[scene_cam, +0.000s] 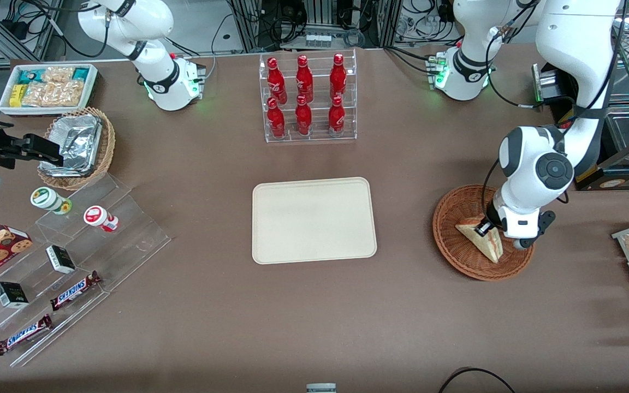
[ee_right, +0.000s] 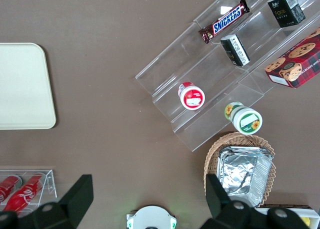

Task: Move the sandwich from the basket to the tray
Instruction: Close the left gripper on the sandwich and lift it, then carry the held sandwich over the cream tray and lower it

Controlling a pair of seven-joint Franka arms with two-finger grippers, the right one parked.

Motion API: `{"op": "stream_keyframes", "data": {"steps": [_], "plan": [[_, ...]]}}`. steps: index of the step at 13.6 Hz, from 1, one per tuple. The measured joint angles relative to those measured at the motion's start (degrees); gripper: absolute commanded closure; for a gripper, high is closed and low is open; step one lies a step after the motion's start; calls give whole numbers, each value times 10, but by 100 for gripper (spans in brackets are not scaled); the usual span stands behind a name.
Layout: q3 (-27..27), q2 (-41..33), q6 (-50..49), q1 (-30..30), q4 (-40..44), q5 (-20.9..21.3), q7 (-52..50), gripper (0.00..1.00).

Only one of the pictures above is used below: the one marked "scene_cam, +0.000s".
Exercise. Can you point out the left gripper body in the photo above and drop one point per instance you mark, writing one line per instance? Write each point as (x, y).
(493, 214)

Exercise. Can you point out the triangular sandwich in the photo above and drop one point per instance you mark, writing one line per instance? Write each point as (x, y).
(486, 245)

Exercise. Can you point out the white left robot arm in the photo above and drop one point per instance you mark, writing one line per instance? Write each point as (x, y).
(544, 169)

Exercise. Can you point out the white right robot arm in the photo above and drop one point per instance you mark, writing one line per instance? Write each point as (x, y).
(156, 82)

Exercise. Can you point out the round shallow brown wicker basket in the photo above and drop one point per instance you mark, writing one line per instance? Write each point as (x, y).
(456, 254)

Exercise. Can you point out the deep tan wicker basket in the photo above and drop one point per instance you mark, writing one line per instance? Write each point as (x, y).
(108, 147)

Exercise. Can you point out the cream rectangular tray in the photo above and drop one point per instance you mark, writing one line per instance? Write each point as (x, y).
(314, 221)

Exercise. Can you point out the silver foil containers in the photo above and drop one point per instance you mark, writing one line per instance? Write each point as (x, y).
(77, 139)

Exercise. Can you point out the green lid white cup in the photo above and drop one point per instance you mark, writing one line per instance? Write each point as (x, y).
(47, 198)

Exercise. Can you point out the yellow snack pack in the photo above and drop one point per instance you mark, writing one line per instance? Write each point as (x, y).
(17, 95)

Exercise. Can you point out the large clear snack bag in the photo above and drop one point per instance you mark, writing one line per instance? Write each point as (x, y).
(52, 94)

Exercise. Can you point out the teal snack pack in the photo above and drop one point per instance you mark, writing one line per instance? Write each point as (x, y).
(29, 76)
(81, 73)

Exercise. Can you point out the white rectangular snack bin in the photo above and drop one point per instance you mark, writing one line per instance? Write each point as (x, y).
(92, 90)

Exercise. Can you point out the small clear snack bag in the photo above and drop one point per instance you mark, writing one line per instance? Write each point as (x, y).
(58, 74)

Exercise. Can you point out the red lid white cup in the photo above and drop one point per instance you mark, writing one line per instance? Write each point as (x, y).
(98, 216)

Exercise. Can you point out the small black box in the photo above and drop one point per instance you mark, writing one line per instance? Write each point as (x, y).
(11, 295)
(60, 259)

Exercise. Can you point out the black machine with yellow panel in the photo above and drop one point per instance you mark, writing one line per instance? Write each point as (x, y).
(620, 180)

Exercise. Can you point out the clear acrylic stepped shelf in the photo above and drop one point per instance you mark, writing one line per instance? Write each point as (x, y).
(129, 240)

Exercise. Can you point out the silver box with green light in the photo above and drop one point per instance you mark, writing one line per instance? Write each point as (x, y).
(549, 84)

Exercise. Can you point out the Snickers chocolate bar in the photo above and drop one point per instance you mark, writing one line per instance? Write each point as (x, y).
(74, 291)
(22, 334)

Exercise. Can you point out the red cola bottle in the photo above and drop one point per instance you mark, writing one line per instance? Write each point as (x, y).
(276, 121)
(338, 81)
(276, 84)
(303, 119)
(336, 119)
(304, 82)

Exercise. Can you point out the clear acrylic bottle rack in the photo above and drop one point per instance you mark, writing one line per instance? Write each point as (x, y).
(320, 117)

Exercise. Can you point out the grey metal object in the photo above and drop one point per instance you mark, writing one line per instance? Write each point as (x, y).
(321, 388)

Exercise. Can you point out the white power strip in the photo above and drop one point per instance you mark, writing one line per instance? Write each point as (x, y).
(318, 40)

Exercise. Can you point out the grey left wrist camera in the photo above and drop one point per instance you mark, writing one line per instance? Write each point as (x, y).
(543, 224)

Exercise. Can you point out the aluminium equipment frame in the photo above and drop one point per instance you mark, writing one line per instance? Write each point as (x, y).
(322, 13)

